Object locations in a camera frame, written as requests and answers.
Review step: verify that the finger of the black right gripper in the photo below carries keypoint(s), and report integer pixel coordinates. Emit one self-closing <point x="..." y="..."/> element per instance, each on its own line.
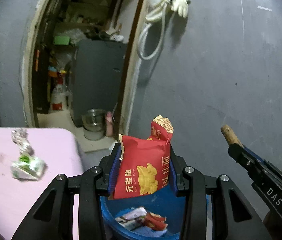
<point x="253" y="163"/>

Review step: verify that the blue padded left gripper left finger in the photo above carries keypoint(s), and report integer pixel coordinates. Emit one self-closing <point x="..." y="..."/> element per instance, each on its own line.
<point x="51" y="216"/>

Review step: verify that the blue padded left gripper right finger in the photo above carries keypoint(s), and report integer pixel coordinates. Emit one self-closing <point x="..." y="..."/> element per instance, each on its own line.
<point x="213" y="206"/>

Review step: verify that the brown cork cylinder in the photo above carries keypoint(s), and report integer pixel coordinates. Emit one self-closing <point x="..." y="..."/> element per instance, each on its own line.
<point x="230" y="136"/>

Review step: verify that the red noodle wrapper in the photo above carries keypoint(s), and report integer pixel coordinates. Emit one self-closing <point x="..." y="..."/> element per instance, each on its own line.
<point x="144" y="166"/>

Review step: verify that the red paper gift bag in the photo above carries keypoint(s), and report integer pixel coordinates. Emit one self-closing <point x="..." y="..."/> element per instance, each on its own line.
<point x="155" y="222"/>

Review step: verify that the white green torn package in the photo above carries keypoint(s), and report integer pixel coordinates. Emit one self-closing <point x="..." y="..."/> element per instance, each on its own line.
<point x="133" y="219"/>

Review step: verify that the light blue cloth rag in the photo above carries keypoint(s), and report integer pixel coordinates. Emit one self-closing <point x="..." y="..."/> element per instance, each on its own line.
<point x="149" y="232"/>

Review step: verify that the blue trash bucket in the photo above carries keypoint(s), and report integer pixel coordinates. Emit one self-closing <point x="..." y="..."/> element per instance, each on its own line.
<point x="161" y="215"/>

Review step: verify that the steel pot on floor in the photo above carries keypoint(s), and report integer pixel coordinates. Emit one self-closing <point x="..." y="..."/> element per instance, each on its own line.
<point x="93" y="122"/>

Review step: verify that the crumpled white green wrapper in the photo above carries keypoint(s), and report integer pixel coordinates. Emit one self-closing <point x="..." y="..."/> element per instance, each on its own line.
<point x="27" y="167"/>

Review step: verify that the wooden door frame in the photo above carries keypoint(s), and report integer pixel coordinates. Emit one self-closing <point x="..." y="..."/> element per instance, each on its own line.
<point x="49" y="57"/>

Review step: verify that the white gloves on wall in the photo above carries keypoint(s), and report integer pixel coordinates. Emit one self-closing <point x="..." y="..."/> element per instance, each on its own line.
<point x="159" y="8"/>

